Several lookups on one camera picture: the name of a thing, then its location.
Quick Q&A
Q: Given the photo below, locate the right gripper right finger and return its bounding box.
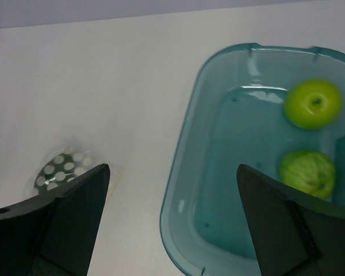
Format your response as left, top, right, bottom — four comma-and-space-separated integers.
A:
237, 164, 345, 275

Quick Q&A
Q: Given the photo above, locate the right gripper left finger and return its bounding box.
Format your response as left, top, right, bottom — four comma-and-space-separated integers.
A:
0, 164, 110, 275

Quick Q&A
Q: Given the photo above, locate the dark green avocado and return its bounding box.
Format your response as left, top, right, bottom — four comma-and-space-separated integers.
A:
32, 147, 94, 196

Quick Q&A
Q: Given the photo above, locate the yellow-green bumpy fruit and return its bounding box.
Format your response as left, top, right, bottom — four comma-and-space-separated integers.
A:
279, 149, 337, 199

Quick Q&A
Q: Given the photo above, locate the green apple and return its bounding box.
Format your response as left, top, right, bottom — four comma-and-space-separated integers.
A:
284, 79, 342, 130

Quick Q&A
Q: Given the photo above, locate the teal plastic tray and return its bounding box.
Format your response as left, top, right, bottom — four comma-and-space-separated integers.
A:
160, 43, 345, 275

